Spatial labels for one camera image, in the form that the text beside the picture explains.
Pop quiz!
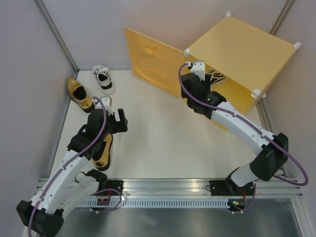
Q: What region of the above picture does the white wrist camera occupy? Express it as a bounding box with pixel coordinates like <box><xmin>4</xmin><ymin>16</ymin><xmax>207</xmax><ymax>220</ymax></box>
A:
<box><xmin>187</xmin><ymin>60</ymin><xmax>205</xmax><ymax>81</ymax></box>
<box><xmin>92</xmin><ymin>96</ymin><xmax>114</xmax><ymax>115</ymax></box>

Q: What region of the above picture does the yellow cabinet door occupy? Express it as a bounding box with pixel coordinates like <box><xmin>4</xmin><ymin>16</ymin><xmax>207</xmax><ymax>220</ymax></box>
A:
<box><xmin>124</xmin><ymin>27</ymin><xmax>185</xmax><ymax>97</ymax></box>

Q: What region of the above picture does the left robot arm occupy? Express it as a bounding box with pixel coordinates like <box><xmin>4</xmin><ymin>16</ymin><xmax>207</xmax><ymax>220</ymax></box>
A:
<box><xmin>16</xmin><ymin>109</ymin><xmax>128</xmax><ymax>237</ymax></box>

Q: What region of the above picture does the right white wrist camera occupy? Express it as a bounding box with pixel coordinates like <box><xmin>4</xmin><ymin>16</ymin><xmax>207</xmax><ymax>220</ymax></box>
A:
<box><xmin>187</xmin><ymin>60</ymin><xmax>205</xmax><ymax>81</ymax></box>

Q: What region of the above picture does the yellow plastic shoe cabinet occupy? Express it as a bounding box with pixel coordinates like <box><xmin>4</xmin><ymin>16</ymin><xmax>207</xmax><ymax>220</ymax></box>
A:
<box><xmin>179</xmin><ymin>11</ymin><xmax>302</xmax><ymax>135</ymax></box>

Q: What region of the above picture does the gold loafer shoe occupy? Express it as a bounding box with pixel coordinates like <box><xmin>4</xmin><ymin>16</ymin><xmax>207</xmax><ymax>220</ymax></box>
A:
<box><xmin>67</xmin><ymin>77</ymin><xmax>95</xmax><ymax>113</ymax></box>
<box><xmin>92</xmin><ymin>134</ymin><xmax>113</xmax><ymax>171</ymax></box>

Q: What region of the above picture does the far gold loafer shoe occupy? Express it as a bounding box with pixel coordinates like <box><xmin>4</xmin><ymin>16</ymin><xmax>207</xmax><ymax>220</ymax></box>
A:
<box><xmin>67</xmin><ymin>77</ymin><xmax>95</xmax><ymax>113</ymax></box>

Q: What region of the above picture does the left aluminium corner post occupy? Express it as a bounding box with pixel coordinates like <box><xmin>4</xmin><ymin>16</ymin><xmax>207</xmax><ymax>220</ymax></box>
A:
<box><xmin>34</xmin><ymin>0</ymin><xmax>79</xmax><ymax>75</ymax></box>

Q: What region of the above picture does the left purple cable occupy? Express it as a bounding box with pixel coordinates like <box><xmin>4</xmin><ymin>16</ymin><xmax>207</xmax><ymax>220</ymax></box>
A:
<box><xmin>28</xmin><ymin>95</ymin><xmax>109</xmax><ymax>237</ymax></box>

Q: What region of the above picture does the near gold loafer shoe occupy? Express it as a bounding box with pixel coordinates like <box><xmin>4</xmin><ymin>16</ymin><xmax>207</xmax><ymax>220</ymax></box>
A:
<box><xmin>92</xmin><ymin>134</ymin><xmax>113</xmax><ymax>171</ymax></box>

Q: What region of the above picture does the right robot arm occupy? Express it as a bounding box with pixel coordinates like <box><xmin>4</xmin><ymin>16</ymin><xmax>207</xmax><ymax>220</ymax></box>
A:
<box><xmin>179</xmin><ymin>73</ymin><xmax>288</xmax><ymax>195</ymax></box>

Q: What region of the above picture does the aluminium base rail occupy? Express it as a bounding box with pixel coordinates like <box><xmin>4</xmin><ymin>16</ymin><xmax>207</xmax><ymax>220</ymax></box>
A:
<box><xmin>34</xmin><ymin>177</ymin><xmax>303</xmax><ymax>200</ymax></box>

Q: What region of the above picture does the white black sneaker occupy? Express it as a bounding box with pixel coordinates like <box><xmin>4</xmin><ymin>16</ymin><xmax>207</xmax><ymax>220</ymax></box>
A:
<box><xmin>209</xmin><ymin>69</ymin><xmax>226</xmax><ymax>85</ymax></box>
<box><xmin>93</xmin><ymin>65</ymin><xmax>115</xmax><ymax>95</ymax></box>

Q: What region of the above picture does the right aluminium corner post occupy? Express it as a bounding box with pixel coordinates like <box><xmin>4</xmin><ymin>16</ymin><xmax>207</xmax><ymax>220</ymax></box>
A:
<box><xmin>269</xmin><ymin>0</ymin><xmax>296</xmax><ymax>35</ymax></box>

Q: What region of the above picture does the white slotted cable duct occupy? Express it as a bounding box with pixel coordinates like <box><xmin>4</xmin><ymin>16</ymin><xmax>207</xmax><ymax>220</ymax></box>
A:
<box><xmin>78</xmin><ymin>197</ymin><xmax>230</xmax><ymax>209</ymax></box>

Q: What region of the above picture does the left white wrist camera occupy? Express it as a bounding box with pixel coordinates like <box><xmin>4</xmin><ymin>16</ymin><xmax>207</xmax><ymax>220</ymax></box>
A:
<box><xmin>92</xmin><ymin>96</ymin><xmax>114</xmax><ymax>115</ymax></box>

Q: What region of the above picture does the aluminium corner post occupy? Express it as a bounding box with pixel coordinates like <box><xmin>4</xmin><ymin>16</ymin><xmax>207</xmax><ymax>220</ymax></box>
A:
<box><xmin>269</xmin><ymin>0</ymin><xmax>296</xmax><ymax>35</ymax></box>
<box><xmin>34</xmin><ymin>0</ymin><xmax>79</xmax><ymax>75</ymax></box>

